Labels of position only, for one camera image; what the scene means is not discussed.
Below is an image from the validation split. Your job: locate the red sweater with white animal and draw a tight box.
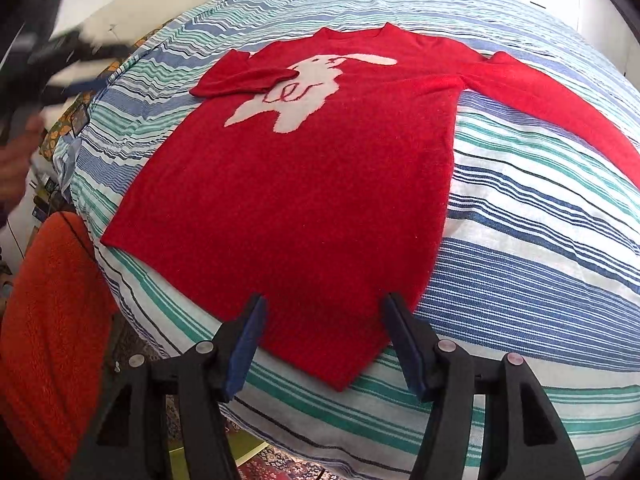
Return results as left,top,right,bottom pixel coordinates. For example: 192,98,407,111
100,24,640,393

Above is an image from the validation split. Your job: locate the person's left hand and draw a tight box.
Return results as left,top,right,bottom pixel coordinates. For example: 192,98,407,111
0,115,45,206

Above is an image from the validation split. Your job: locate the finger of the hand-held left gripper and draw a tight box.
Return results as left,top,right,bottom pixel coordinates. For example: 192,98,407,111
85,40,133,63
60,77,111,97

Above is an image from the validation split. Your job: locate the yellow floral cloth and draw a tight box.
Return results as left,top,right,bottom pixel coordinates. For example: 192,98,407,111
42,30,156,161

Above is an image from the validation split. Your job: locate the striped bed sheet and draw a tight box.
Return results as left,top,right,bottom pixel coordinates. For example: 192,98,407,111
52,0,640,480

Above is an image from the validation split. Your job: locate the cream headboard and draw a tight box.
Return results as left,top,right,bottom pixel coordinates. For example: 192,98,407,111
60,0,211,56

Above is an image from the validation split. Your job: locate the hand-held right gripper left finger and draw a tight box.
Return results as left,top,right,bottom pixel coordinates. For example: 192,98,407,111
65,294,268,480

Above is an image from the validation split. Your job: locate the patterned rug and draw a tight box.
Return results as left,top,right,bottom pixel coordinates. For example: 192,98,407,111
165,395,331,480

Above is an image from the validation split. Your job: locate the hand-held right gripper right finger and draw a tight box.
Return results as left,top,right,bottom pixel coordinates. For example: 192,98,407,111
382,292,586,480

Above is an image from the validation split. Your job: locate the orange knit cloth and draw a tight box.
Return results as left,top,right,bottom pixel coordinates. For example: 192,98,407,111
0,212,121,480

